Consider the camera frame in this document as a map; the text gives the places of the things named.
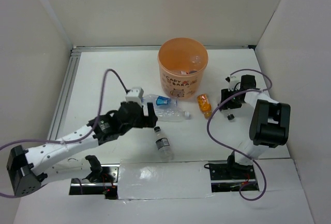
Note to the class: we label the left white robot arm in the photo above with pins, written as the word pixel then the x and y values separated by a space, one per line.
pixel 32 168

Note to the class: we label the clear bottle blue cap label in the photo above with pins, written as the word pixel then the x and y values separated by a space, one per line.
pixel 160 101

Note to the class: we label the orange plastic capybara bin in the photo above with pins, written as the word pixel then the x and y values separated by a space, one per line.
pixel 182 62

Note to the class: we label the orange small bottle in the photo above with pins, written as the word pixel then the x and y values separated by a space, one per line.
pixel 204 105

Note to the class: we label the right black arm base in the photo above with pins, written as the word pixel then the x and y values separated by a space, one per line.
pixel 226 179

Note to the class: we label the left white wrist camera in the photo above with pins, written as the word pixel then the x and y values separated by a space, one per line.
pixel 135 95

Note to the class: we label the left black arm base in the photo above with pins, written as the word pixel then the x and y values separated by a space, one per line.
pixel 105 185

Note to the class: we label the aluminium frame rail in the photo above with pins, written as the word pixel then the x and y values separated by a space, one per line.
pixel 191 140

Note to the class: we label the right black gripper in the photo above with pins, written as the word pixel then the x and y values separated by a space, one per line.
pixel 229 105

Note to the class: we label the clear crushed bottle white cap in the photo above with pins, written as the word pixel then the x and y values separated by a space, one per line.
pixel 172 115

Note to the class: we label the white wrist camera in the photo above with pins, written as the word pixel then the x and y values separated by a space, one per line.
pixel 233 83
pixel 135 95

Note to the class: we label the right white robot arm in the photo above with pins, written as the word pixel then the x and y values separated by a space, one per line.
pixel 269 126

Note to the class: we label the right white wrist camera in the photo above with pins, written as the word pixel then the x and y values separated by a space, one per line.
pixel 233 83

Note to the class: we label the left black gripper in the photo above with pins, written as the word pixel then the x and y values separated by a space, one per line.
pixel 149 121

